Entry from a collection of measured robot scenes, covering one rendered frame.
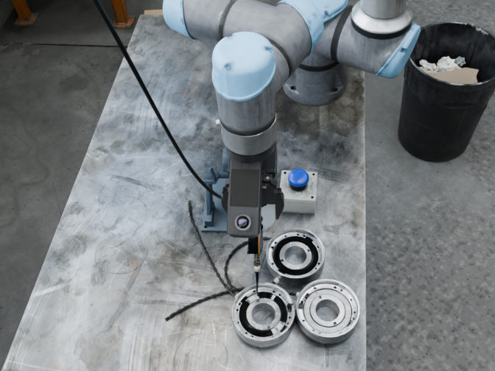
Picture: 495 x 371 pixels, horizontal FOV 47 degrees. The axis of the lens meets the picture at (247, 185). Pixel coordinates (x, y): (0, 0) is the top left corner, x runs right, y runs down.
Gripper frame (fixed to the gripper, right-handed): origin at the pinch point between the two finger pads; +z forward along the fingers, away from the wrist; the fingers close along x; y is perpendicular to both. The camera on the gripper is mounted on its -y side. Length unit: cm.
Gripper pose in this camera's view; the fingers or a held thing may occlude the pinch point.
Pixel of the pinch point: (255, 230)
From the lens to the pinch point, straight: 93.1
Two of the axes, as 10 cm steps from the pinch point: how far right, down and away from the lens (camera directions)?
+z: 0.6, 6.1, 7.9
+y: 0.7, -7.9, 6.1
